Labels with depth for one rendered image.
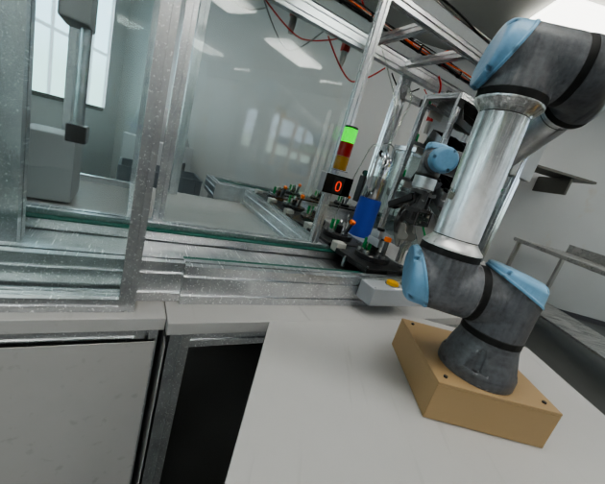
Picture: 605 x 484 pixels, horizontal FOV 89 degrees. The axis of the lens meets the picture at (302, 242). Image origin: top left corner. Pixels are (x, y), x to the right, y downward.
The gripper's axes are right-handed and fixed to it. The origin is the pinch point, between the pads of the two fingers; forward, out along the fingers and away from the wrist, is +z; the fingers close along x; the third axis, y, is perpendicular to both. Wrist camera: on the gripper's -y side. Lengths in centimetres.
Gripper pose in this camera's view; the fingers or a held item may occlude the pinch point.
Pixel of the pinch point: (397, 242)
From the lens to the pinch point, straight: 117.0
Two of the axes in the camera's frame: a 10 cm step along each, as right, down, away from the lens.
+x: 8.5, 1.1, 5.1
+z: -2.7, 9.3, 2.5
